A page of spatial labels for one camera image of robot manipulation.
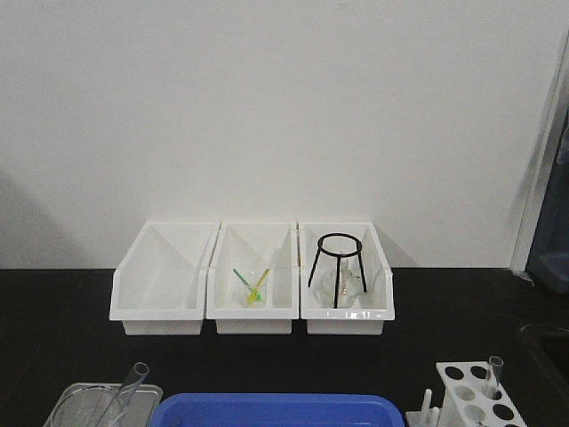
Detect clear glass test tube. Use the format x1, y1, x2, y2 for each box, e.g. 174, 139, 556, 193
93, 361, 150, 426

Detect white right storage bin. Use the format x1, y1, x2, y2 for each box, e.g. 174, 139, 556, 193
298, 222, 395, 335

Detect black wire tripod stand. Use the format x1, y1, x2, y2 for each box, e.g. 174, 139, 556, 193
307, 233, 369, 310

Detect green yellow plastic sticks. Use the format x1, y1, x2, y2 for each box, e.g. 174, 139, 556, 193
232, 268, 270, 308

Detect white test tube rack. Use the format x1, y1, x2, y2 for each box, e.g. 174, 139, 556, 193
405, 360, 525, 426

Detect grey blue pegboard drying rack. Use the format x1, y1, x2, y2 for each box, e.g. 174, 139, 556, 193
527, 41, 568, 294

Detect clear glass beaker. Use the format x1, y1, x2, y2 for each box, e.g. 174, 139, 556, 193
46, 385, 126, 426

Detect white storage bin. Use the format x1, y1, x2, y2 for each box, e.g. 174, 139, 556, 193
298, 222, 395, 335
206, 222, 300, 334
108, 222, 220, 335

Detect white left storage bin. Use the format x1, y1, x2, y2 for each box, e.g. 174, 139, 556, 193
108, 222, 220, 335

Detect grey metal tray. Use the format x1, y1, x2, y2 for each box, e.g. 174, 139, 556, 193
52, 383, 163, 426

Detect blue plastic tray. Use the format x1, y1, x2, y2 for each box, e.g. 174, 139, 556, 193
150, 393, 405, 426

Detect black lab sink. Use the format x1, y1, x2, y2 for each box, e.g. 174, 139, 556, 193
518, 324, 568, 394

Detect clear test tube in rack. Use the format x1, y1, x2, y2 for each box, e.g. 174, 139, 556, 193
482, 356, 504, 400

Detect white middle storage bin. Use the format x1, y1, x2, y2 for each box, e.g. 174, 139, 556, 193
206, 222, 300, 334

